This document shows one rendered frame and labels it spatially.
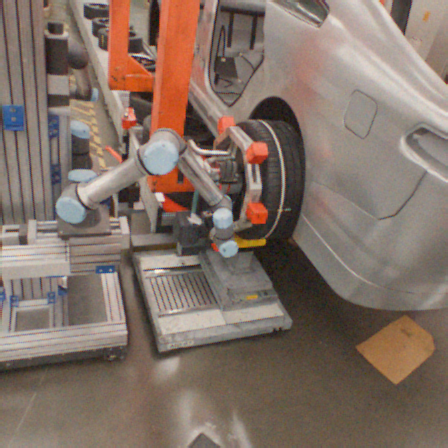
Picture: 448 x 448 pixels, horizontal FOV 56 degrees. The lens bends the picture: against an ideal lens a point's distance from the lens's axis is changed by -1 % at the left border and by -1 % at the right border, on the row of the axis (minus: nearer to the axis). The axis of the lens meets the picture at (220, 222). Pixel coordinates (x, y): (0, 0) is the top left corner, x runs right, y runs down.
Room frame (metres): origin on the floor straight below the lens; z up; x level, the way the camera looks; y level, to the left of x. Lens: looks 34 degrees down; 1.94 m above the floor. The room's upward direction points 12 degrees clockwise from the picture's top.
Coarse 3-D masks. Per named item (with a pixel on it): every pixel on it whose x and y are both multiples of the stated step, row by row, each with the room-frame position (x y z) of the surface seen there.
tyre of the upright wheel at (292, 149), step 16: (256, 128) 2.07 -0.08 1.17; (272, 128) 2.11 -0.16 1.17; (288, 128) 2.15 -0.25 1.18; (272, 144) 1.98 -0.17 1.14; (288, 144) 2.03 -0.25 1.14; (272, 160) 1.90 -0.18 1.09; (288, 160) 1.94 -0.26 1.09; (304, 160) 1.98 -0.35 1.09; (272, 176) 1.85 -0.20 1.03; (288, 176) 1.89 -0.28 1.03; (304, 176) 1.93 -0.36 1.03; (272, 192) 1.83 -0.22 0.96; (288, 192) 1.86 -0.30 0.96; (272, 208) 1.81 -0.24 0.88; (288, 208) 1.85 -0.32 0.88; (272, 224) 1.83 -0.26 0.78; (288, 224) 1.88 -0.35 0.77
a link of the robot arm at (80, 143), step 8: (72, 128) 1.91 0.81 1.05; (80, 128) 1.93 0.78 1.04; (88, 128) 1.97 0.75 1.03; (72, 136) 1.90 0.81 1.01; (80, 136) 1.91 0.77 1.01; (88, 136) 1.95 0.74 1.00; (72, 144) 1.90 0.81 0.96; (80, 144) 1.91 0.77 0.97; (88, 144) 1.95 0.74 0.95; (80, 152) 1.91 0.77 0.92
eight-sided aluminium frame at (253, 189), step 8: (232, 128) 2.13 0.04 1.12; (240, 128) 2.15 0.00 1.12; (224, 136) 2.18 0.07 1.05; (232, 136) 2.09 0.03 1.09; (240, 136) 2.05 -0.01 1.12; (216, 144) 2.26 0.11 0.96; (224, 144) 2.27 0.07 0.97; (240, 144) 2.00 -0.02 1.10; (248, 144) 1.97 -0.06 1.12; (248, 168) 1.88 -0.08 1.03; (256, 168) 1.90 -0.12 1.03; (248, 176) 1.86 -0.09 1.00; (256, 176) 1.88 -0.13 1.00; (248, 184) 1.84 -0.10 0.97; (256, 184) 1.84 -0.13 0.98; (248, 192) 1.82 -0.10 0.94; (256, 192) 1.83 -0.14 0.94; (248, 200) 1.82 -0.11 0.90; (256, 200) 1.83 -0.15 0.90; (240, 224) 1.82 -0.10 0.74; (248, 224) 1.83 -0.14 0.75
